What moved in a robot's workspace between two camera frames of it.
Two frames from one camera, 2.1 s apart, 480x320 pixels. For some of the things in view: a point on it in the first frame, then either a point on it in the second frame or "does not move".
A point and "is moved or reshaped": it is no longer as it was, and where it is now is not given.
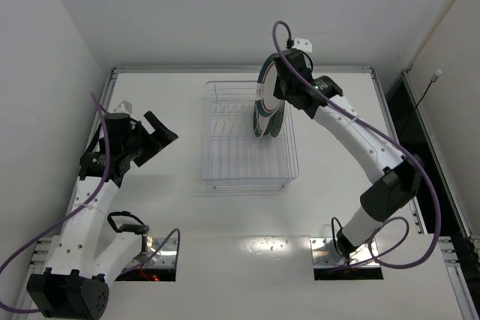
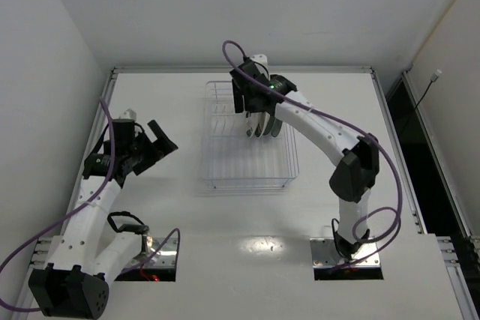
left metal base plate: x=166 y=257 does not move
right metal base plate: x=325 y=255 does not move
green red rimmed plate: x=265 y=103 is moved or reshaped
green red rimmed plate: x=260 y=124 does not move
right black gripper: x=283 y=76 to x=253 y=105
